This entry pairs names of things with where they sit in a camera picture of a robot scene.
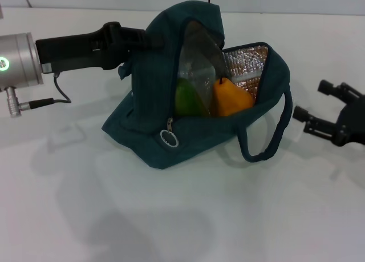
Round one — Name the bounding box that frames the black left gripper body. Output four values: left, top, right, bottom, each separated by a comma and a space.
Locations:
35, 21, 129, 74

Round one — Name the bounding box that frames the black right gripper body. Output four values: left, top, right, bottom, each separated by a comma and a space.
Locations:
334, 94, 365, 147

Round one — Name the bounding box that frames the dark teal insulated lunch bag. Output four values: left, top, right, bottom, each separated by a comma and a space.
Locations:
102, 1, 294, 170

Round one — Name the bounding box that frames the clear blue-rimmed food container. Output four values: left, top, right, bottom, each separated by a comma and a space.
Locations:
177, 42, 218, 87

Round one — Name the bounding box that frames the green cucumber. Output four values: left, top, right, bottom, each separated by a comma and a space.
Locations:
174, 78, 211, 118

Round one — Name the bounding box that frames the yellow pear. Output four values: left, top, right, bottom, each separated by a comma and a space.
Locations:
212, 76, 255, 118

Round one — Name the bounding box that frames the grey left arm cable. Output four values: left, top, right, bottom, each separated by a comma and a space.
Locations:
19, 72, 72, 109

